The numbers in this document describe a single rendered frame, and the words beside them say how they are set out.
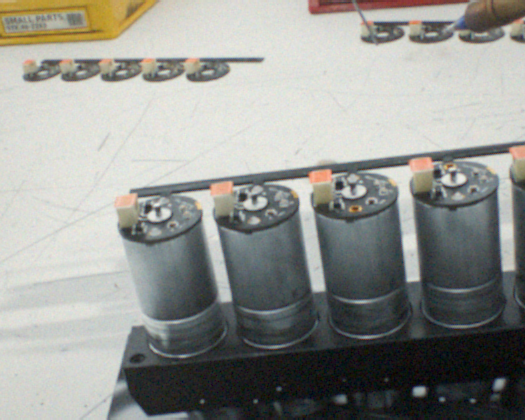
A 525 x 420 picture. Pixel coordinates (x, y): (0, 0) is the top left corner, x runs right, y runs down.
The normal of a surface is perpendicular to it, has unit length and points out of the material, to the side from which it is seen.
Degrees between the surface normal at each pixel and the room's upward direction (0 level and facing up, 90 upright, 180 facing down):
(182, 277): 90
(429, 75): 0
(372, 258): 90
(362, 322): 90
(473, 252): 90
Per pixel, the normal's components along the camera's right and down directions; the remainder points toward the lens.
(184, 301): 0.25, 0.43
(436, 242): -0.57, 0.48
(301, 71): -0.16, -0.86
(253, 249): -0.18, 0.51
